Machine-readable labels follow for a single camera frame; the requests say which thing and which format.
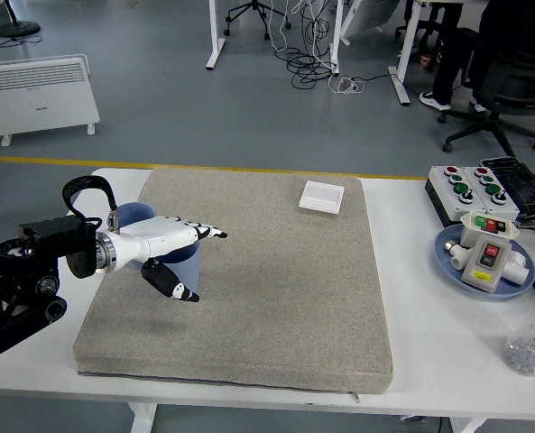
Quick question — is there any white floor cable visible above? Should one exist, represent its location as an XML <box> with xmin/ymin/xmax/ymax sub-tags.
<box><xmin>328</xmin><ymin>76</ymin><xmax>365</xmax><ymax>96</ymax></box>

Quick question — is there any grey power push-button switch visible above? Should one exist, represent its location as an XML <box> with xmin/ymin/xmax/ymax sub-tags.
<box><xmin>461</xmin><ymin>236</ymin><xmax>514</xmax><ymax>290</ymax></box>

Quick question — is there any black tool case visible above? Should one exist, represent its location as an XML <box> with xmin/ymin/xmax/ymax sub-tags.
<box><xmin>480</xmin><ymin>156</ymin><xmax>535</xmax><ymax>222</ymax></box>

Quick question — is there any cream three-button switch box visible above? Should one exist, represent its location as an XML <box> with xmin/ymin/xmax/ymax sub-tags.
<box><xmin>459</xmin><ymin>211</ymin><xmax>521</xmax><ymax>249</ymax></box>

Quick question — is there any white desk frame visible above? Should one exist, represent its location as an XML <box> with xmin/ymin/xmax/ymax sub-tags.
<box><xmin>205</xmin><ymin>0</ymin><xmax>345</xmax><ymax>76</ymax></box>
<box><xmin>387</xmin><ymin>0</ymin><xmax>426</xmax><ymax>107</ymax></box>

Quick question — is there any blue ribbed plastic cup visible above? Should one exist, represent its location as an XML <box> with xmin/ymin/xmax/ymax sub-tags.
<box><xmin>158</xmin><ymin>241</ymin><xmax>203</xmax><ymax>294</ymax></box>
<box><xmin>113</xmin><ymin>201</ymin><xmax>158</xmax><ymax>272</ymax></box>

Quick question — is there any grey-brown cushion mat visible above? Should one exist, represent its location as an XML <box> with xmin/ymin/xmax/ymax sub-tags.
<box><xmin>72</xmin><ymin>167</ymin><xmax>394</xmax><ymax>394</ymax></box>

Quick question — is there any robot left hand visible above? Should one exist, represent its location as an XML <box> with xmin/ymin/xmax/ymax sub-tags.
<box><xmin>113</xmin><ymin>215</ymin><xmax>228</xmax><ymax>303</ymax></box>

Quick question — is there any white wall switch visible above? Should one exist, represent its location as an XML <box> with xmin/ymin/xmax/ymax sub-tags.
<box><xmin>299</xmin><ymin>180</ymin><xmax>346</xmax><ymax>217</ymax></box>

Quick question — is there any black floor cable bundle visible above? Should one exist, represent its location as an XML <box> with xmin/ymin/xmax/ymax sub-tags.
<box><xmin>273</xmin><ymin>0</ymin><xmax>340</xmax><ymax>90</ymax></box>

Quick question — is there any blue plate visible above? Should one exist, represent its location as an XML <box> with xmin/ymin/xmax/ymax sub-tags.
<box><xmin>434</xmin><ymin>224</ymin><xmax>535</xmax><ymax>299</ymax></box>

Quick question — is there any clear bottle with red cap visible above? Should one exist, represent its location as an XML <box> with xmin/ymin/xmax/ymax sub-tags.
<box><xmin>502</xmin><ymin>291</ymin><xmax>535</xmax><ymax>378</ymax></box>

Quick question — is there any white table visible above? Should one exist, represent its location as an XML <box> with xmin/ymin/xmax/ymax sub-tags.
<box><xmin>0</xmin><ymin>167</ymin><xmax>535</xmax><ymax>433</ymax></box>

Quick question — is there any seated person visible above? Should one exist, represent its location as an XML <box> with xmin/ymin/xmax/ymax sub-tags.
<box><xmin>419</xmin><ymin>0</ymin><xmax>535</xmax><ymax>114</ymax></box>

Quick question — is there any white electric panel heater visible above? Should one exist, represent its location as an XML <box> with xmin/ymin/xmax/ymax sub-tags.
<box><xmin>0</xmin><ymin>53</ymin><xmax>101</xmax><ymax>148</ymax></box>
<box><xmin>338</xmin><ymin>0</ymin><xmax>401</xmax><ymax>46</ymax></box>

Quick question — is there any white push-button control box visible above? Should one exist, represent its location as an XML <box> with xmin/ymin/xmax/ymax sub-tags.
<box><xmin>460</xmin><ymin>165</ymin><xmax>521</xmax><ymax>222</ymax></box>
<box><xmin>424</xmin><ymin>165</ymin><xmax>492</xmax><ymax>229</ymax></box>

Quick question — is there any black office chair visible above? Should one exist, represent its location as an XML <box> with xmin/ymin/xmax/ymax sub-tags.
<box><xmin>437</xmin><ymin>26</ymin><xmax>535</xmax><ymax>159</ymax></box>

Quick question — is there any black round stand base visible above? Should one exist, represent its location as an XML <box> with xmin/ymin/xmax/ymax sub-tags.
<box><xmin>0</xmin><ymin>0</ymin><xmax>42</xmax><ymax>38</ymax></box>

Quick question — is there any black chair star base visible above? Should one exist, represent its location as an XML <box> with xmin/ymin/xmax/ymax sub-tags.
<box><xmin>223</xmin><ymin>0</ymin><xmax>293</xmax><ymax>41</ymax></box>

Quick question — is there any white pipe fitting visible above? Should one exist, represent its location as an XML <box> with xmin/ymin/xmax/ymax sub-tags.
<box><xmin>444</xmin><ymin>241</ymin><xmax>471</xmax><ymax>272</ymax></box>
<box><xmin>501</xmin><ymin>250</ymin><xmax>532</xmax><ymax>286</ymax></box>

